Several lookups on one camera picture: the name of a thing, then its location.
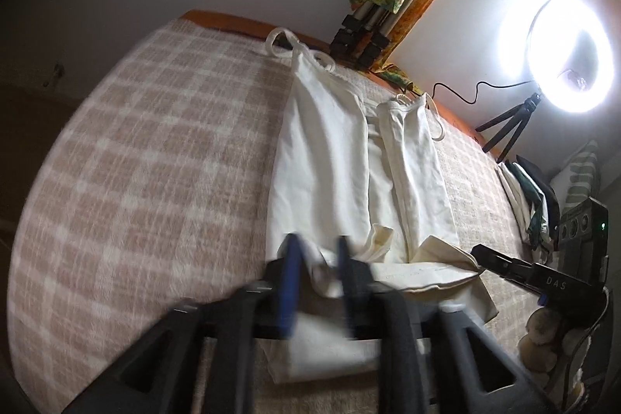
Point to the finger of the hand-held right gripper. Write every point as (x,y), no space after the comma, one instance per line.
(499,263)

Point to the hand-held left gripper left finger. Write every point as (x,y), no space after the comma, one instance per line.
(289,283)

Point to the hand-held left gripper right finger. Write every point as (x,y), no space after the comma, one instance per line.
(346,283)

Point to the white cotton garment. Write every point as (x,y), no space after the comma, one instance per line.
(330,162)

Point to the stack of folded clothes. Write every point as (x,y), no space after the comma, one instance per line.
(529,200)

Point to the person's right hand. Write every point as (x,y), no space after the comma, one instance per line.
(541,339)

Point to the green striped pillow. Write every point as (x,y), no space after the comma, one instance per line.
(580,174)

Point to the small black tripod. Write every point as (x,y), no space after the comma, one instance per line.
(514,123)

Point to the beige checked blanket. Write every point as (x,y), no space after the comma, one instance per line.
(145,181)

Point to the silver folded tripod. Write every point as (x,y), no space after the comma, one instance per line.
(373,14)

